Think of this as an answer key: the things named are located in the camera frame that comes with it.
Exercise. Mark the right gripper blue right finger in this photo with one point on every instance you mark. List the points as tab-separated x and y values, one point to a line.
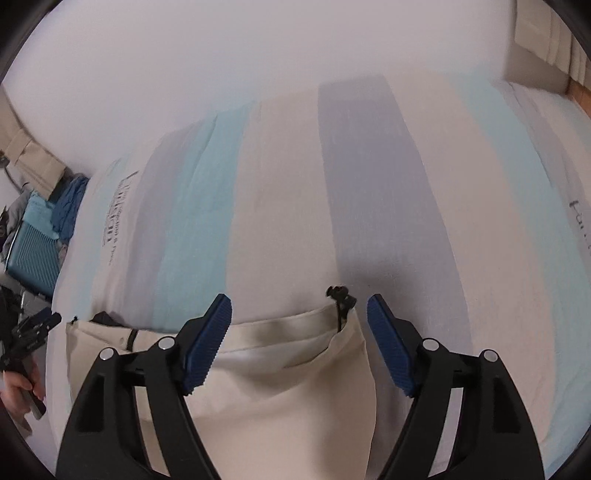
395	340

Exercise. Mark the striped bed mattress sheet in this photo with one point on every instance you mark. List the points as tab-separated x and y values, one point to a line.
465	203

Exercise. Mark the wooden headboard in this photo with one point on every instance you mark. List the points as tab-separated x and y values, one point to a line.
580	95

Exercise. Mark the blue clothes heap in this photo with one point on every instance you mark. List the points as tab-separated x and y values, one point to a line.
65	210

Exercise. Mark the teal hard suitcase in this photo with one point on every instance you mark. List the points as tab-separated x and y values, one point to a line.
33	260

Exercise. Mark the light blue cloth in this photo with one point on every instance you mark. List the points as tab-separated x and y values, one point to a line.
38	213

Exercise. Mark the right beige curtain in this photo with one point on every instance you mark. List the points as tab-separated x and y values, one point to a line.
543	52

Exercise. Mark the beige curtain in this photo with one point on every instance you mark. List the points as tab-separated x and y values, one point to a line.
25	162
543	52

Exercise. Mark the left hand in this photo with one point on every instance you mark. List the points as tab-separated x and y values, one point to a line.
14	387

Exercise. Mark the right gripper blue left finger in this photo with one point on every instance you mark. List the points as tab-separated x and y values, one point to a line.
201	340

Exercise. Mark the left beige curtain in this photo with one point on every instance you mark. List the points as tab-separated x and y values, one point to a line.
25	162

